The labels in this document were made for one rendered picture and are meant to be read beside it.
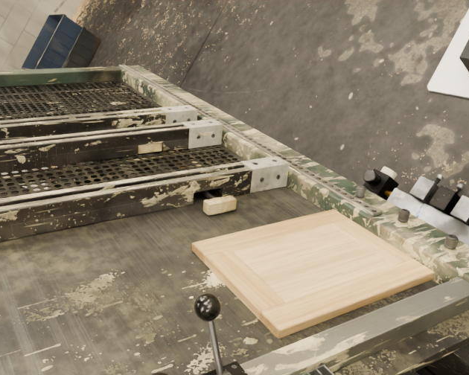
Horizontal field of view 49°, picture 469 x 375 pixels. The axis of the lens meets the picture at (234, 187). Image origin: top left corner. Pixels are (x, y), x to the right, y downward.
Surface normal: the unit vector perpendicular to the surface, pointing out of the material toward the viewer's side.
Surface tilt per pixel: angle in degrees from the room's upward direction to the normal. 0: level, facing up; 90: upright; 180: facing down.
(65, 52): 91
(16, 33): 90
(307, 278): 57
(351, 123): 0
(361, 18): 0
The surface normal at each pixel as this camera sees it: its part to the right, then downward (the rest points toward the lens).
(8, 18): 0.59, 0.30
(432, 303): 0.09, -0.91
